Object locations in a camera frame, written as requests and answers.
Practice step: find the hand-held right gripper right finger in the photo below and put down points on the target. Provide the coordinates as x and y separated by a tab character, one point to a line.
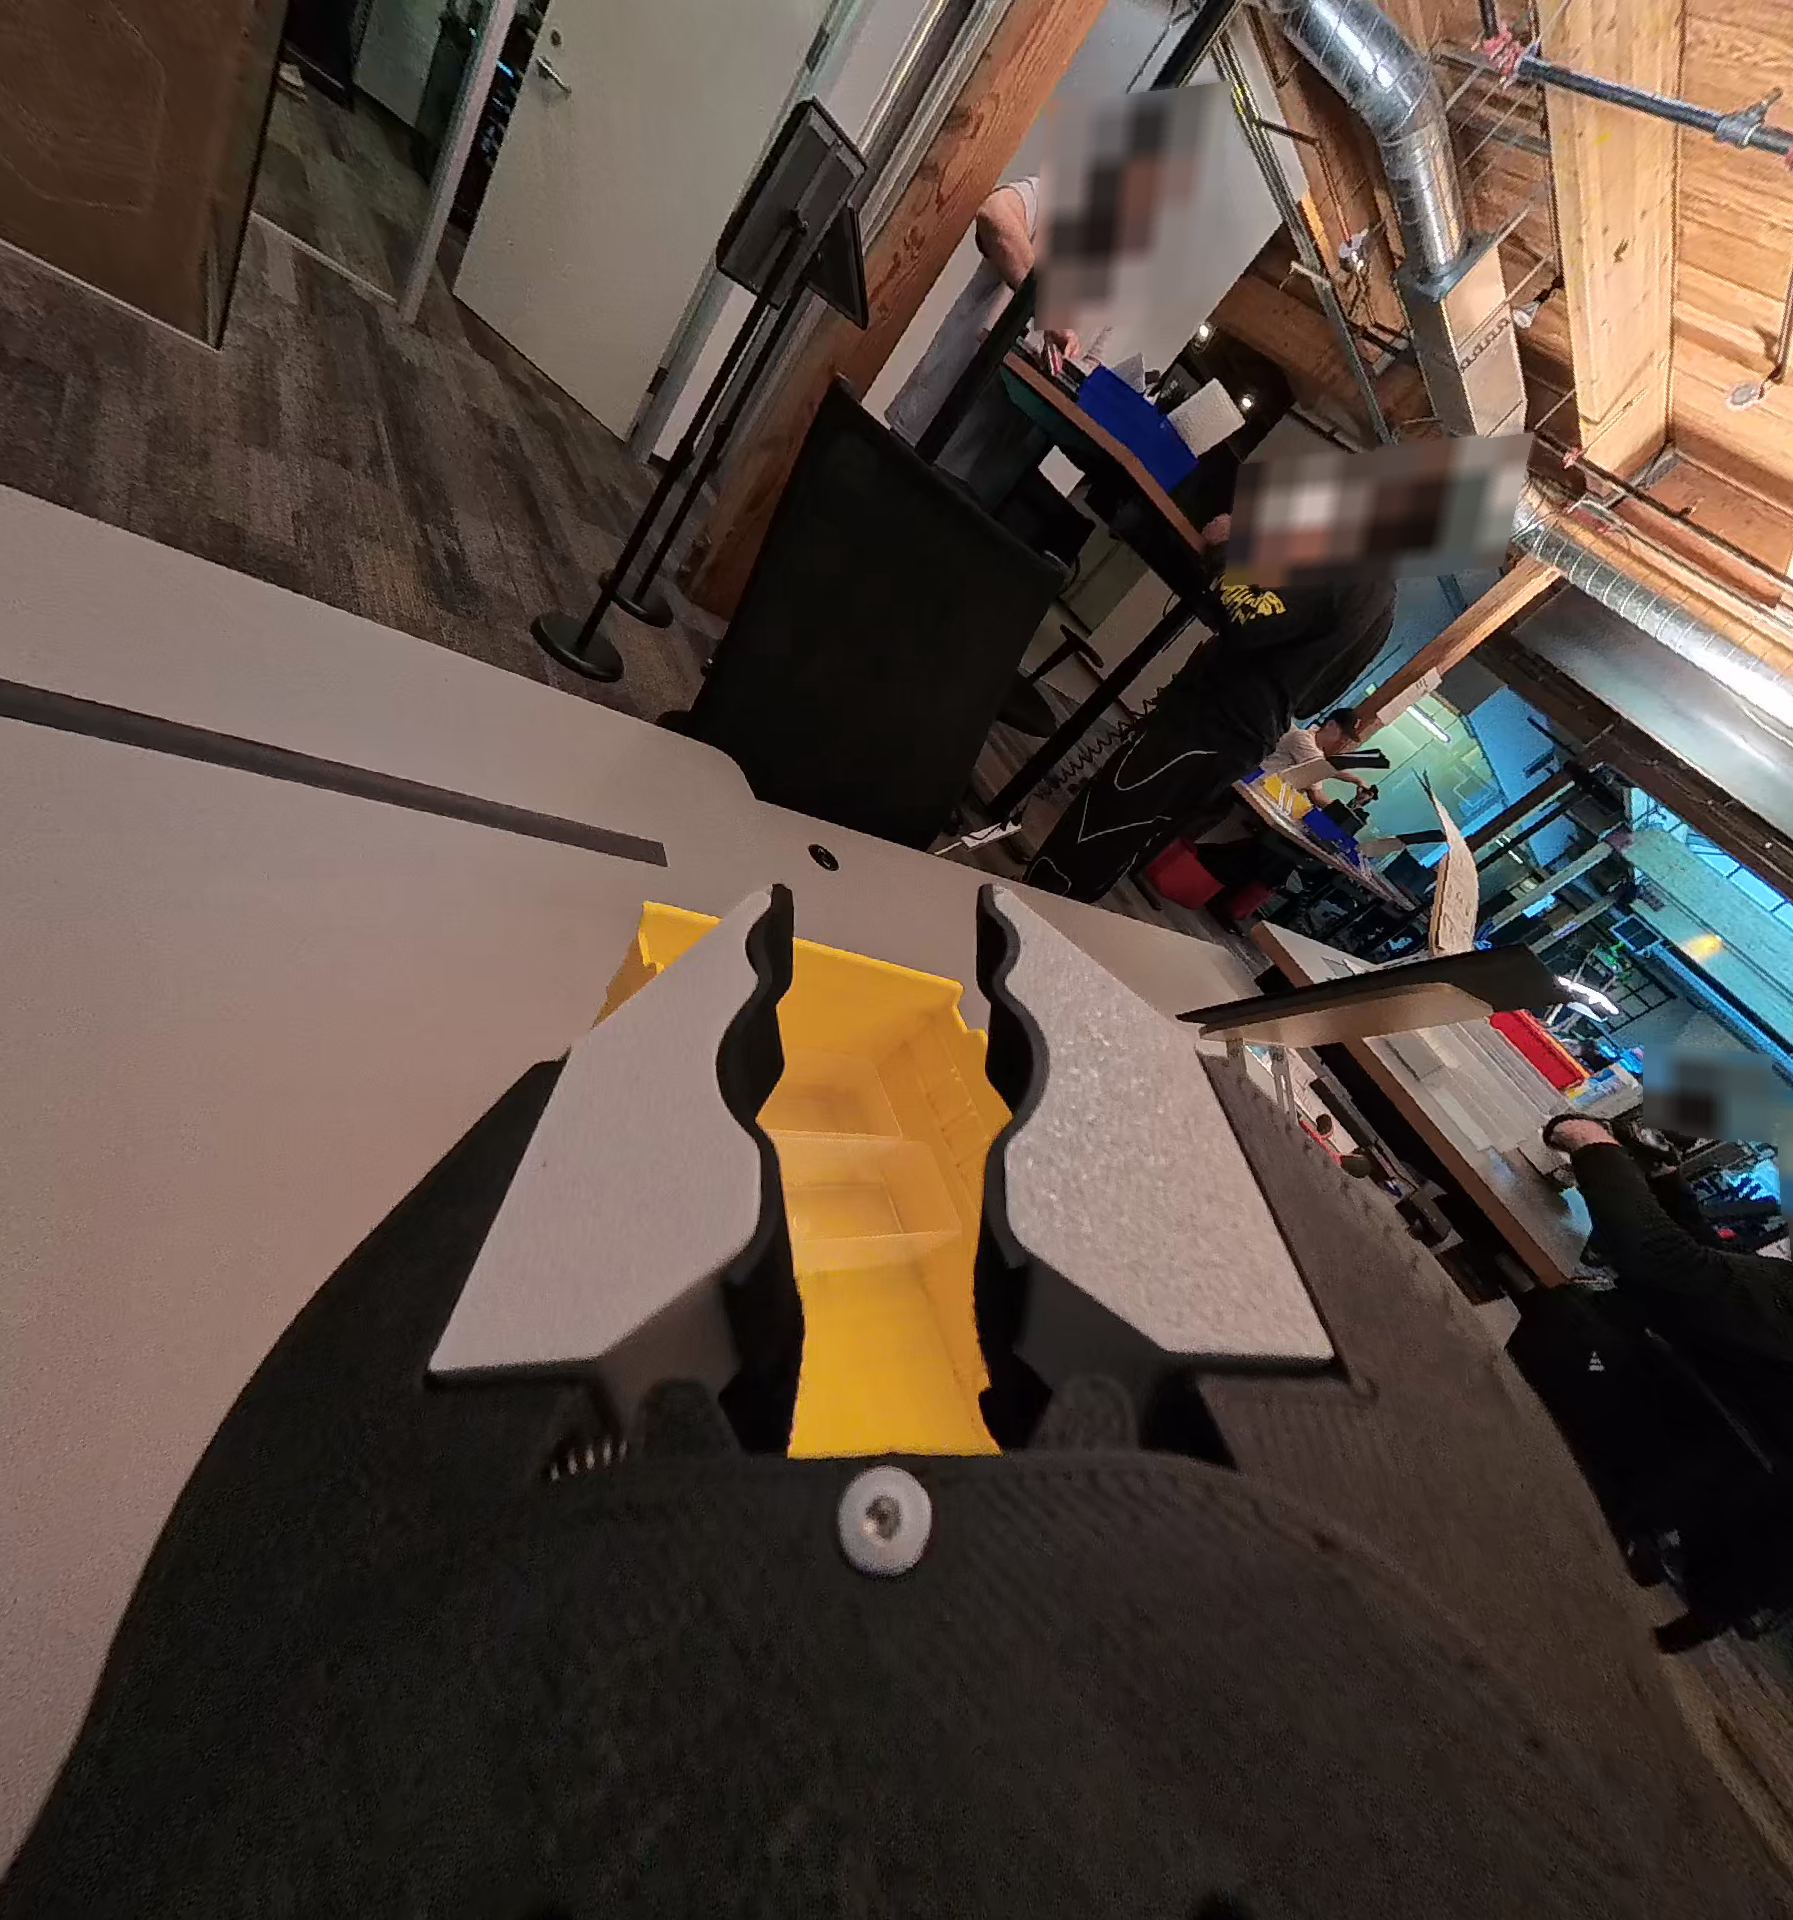
1153	1200

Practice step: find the monitor on floor stand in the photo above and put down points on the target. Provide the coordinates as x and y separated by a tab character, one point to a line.
784	188

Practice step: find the black podium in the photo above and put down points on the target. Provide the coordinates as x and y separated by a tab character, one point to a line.
867	630

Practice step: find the silver ventilation duct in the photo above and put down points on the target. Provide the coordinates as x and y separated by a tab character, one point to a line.
1377	90
1662	608

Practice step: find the wooden desk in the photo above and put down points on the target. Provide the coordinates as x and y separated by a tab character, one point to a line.
1496	1186

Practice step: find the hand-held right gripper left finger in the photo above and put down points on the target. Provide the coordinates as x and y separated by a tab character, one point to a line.
611	1200

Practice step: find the white paper sheet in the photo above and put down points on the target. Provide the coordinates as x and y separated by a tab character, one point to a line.
1452	886

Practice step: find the yellow plastic bin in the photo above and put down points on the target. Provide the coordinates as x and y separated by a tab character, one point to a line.
867	1351

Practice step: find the red plastic bin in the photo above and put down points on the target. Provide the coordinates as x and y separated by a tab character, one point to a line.
1190	874
1535	1044

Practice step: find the wooden column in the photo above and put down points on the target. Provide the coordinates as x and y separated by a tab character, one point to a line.
933	210

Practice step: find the black ceiling pipe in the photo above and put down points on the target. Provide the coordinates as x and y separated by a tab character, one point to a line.
1631	89

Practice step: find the white door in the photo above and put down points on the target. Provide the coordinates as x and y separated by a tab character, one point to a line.
627	197

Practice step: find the black stanchion post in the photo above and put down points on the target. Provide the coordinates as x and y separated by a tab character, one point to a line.
579	650
639	605

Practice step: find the blue plastic bin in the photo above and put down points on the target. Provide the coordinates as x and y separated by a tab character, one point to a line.
1138	428

